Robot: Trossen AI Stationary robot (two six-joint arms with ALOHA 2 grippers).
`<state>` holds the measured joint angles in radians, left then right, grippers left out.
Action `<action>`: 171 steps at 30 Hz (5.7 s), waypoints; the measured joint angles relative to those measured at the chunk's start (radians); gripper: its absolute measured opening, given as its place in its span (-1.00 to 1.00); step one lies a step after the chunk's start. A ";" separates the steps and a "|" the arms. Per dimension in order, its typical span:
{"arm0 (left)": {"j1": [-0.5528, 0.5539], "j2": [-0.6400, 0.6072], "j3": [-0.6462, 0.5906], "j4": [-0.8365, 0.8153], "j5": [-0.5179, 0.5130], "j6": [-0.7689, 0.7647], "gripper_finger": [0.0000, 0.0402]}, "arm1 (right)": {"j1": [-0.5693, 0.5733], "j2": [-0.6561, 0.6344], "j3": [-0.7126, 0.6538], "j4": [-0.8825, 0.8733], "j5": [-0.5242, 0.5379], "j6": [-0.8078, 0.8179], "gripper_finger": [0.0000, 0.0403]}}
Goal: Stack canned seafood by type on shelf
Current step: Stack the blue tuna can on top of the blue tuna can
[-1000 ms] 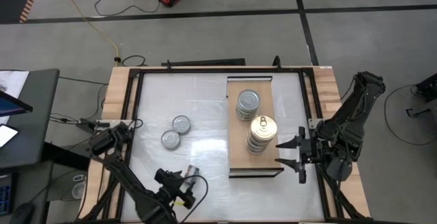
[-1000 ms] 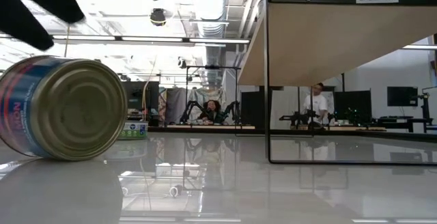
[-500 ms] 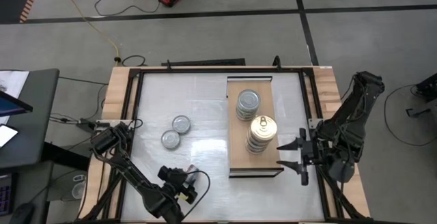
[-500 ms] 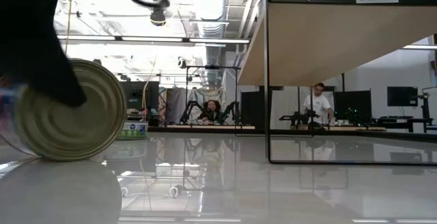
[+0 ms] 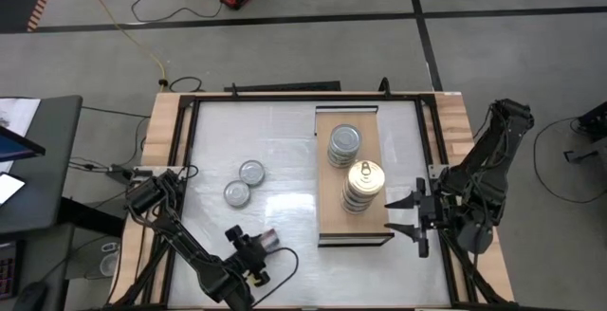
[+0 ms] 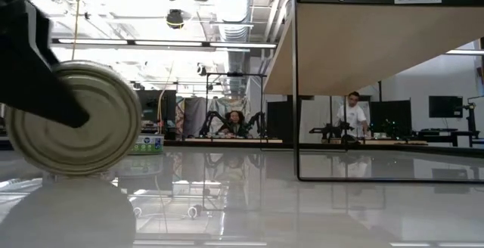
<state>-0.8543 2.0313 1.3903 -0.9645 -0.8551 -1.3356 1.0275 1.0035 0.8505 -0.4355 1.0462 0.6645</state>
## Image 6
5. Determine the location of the black background rig frame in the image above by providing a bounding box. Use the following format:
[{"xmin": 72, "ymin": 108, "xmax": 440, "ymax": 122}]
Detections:
[{"xmin": 206, "ymin": 72, "xmax": 268, "ymax": 145}]

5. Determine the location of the blue pink salmon can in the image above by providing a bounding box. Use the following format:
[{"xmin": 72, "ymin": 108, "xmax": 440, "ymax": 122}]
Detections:
[{"xmin": 3, "ymin": 59, "xmax": 144, "ymax": 177}]

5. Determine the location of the black stand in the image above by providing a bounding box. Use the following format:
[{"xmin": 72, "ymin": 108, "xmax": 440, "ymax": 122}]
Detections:
[{"xmin": 463, "ymin": 95, "xmax": 484, "ymax": 139}]

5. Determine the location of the black wall monitor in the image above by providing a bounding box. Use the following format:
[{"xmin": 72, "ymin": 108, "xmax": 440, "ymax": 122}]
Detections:
[{"xmin": 428, "ymin": 95, "xmax": 464, "ymax": 119}]

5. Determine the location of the seated person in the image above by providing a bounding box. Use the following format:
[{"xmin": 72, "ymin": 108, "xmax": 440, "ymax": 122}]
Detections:
[{"xmin": 218, "ymin": 110, "xmax": 249, "ymax": 138}]

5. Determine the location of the colourful patterned cloth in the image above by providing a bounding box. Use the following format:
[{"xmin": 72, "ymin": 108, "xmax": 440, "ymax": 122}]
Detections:
[{"xmin": 206, "ymin": 95, "xmax": 250, "ymax": 128}]

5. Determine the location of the yellow cable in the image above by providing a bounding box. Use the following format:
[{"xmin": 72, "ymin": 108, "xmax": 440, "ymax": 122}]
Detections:
[{"xmin": 70, "ymin": 0, "xmax": 83, "ymax": 62}]

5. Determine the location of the black partition panel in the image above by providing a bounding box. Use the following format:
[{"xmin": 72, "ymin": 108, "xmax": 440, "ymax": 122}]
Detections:
[
  {"xmin": 266, "ymin": 95, "xmax": 315, "ymax": 144},
  {"xmin": 369, "ymin": 99, "xmax": 413, "ymax": 138}
]

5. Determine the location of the standing person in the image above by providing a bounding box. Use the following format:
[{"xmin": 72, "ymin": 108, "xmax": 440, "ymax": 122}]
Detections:
[{"xmin": 336, "ymin": 91, "xmax": 371, "ymax": 140}]

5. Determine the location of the grey hanging cloth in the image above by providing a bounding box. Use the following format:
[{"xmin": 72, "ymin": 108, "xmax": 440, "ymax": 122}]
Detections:
[{"xmin": 183, "ymin": 96, "xmax": 208, "ymax": 138}]

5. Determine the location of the black table frame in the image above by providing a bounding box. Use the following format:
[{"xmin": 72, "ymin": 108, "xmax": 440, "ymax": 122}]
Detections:
[{"xmin": 162, "ymin": 138, "xmax": 484, "ymax": 158}]

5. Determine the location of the ceiling light bar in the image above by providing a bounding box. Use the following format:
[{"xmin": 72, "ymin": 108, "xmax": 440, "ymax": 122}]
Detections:
[{"xmin": 51, "ymin": 38, "xmax": 278, "ymax": 51}]

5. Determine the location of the silver ventilation duct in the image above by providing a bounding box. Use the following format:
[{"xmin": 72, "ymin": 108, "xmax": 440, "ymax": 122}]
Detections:
[{"xmin": 209, "ymin": 0, "xmax": 253, "ymax": 94}]

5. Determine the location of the black desk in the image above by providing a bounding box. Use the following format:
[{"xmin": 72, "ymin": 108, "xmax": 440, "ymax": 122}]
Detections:
[{"xmin": 415, "ymin": 128, "xmax": 484, "ymax": 147}]

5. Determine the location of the green label tuna can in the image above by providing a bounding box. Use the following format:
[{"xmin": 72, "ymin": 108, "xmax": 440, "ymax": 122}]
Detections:
[{"xmin": 128, "ymin": 133, "xmax": 166, "ymax": 156}]

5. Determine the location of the wooden shelf board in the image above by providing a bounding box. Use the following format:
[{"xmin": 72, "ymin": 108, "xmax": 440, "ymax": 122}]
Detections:
[{"xmin": 263, "ymin": 2, "xmax": 484, "ymax": 97}]

